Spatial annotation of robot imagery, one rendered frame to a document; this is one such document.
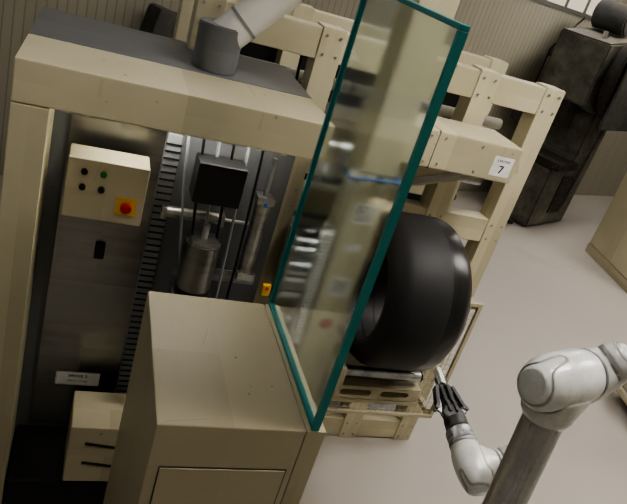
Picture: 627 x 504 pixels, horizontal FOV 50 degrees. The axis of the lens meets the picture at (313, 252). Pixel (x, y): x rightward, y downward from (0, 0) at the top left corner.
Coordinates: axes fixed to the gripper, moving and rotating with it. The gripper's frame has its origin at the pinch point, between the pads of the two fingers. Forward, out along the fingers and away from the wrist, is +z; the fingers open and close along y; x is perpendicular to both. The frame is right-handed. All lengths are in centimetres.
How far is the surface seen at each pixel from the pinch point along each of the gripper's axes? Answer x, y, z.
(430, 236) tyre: -28.7, 5.4, 39.2
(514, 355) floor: 153, -195, 148
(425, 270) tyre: -24.5, 9.6, 25.6
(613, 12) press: -3, -393, 515
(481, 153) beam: -47, -19, 72
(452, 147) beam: -47, -6, 72
